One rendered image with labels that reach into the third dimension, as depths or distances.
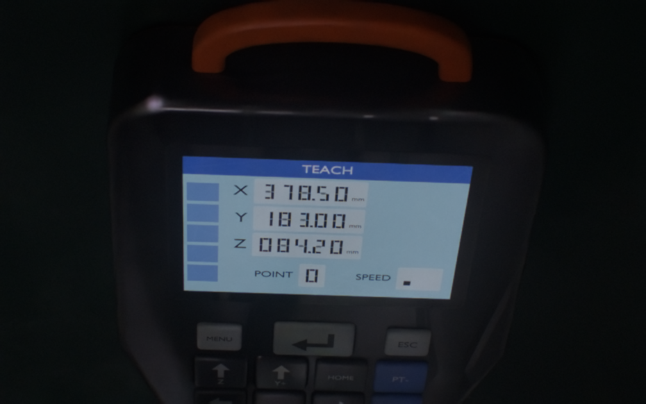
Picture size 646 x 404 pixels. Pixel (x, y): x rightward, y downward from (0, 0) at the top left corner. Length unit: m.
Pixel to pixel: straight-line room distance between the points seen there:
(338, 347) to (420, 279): 0.03
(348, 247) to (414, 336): 0.03
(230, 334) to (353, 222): 0.05
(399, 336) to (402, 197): 0.05
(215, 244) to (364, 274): 0.03
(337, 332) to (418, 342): 0.02
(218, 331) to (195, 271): 0.02
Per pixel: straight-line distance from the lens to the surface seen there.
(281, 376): 0.41
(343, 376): 0.41
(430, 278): 0.38
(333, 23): 0.34
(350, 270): 0.38
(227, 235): 0.37
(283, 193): 0.36
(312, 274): 0.38
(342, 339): 0.40
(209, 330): 0.40
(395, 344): 0.40
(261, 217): 0.37
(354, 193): 0.36
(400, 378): 0.41
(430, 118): 0.35
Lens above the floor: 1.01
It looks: 41 degrees down
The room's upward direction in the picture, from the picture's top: 180 degrees clockwise
